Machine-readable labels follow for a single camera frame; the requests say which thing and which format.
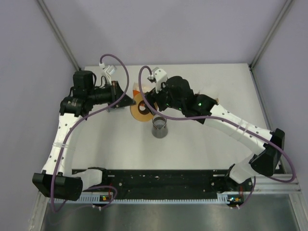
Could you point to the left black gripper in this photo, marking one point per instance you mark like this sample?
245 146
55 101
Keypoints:
118 91

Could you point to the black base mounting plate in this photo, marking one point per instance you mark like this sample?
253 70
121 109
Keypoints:
169 184

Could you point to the aluminium frame rail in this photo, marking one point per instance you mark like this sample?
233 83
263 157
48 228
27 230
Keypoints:
266 185

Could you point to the orange white coffee filter bag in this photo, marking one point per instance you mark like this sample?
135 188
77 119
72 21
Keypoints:
136 89

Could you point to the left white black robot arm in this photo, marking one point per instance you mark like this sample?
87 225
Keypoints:
56 179

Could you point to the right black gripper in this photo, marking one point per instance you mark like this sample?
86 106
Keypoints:
155 97

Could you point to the grey slotted cable duct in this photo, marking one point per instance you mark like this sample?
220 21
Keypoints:
221 199

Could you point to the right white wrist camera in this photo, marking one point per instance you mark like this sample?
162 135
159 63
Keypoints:
158 77

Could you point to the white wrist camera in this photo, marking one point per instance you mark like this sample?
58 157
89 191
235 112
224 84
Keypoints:
107 71
158 77

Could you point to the grey metal cone filter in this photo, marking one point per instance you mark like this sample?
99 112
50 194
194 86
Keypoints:
114 109

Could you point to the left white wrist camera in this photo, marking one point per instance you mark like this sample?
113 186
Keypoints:
107 71

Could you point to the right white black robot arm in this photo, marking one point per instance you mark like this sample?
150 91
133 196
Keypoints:
262 142

